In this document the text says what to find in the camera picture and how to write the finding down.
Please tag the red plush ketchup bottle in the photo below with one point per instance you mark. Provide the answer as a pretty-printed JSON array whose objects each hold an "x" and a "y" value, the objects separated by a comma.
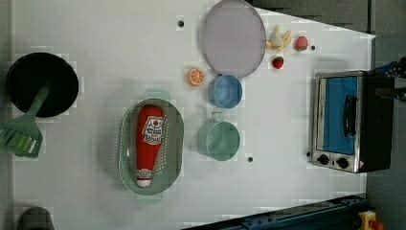
[{"x": 149, "y": 134}]

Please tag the green oval strainer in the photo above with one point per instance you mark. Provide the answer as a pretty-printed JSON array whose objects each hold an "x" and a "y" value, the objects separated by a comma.
[{"x": 168, "y": 163}]

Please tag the green metal mug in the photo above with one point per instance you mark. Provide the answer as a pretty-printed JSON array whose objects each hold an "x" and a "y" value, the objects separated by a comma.
[{"x": 218, "y": 139}]

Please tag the blue bowl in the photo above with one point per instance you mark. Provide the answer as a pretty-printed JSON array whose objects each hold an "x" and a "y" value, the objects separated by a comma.
[{"x": 225, "y": 91}]

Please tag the orange slice toy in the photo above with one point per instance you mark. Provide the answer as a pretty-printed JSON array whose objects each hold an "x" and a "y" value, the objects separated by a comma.
[{"x": 196, "y": 77}]

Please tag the large purple plate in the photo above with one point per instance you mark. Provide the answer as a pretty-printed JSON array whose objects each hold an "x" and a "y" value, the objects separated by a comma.
[{"x": 233, "y": 38}]

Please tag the red strawberry toy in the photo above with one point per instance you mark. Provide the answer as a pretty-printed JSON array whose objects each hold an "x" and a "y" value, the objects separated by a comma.
[{"x": 278, "y": 62}]

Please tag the peeled banana toy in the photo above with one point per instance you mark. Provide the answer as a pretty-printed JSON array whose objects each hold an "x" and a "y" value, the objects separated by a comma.
[{"x": 277, "y": 40}]

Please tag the pink strawberry toy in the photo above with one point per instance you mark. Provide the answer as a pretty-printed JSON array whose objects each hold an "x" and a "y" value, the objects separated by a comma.
[{"x": 301, "y": 44}]

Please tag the black toaster oven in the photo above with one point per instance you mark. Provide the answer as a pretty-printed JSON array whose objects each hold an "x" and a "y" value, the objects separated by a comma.
[{"x": 352, "y": 125}]

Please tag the black round pot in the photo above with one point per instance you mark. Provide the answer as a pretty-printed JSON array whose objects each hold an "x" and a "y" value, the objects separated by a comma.
[{"x": 33, "y": 71}]

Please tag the green slotted spatula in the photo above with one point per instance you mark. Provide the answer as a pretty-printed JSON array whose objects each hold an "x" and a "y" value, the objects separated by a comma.
[{"x": 21, "y": 135}]

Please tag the yellow red toy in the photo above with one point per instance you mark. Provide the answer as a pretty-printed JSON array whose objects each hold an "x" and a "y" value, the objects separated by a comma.
[{"x": 370, "y": 222}]

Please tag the black cylinder cup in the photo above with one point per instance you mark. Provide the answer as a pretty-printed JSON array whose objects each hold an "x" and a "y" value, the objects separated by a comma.
[{"x": 35, "y": 218}]

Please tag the blue metal frame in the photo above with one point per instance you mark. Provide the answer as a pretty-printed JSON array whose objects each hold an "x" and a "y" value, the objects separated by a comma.
[{"x": 334, "y": 214}]

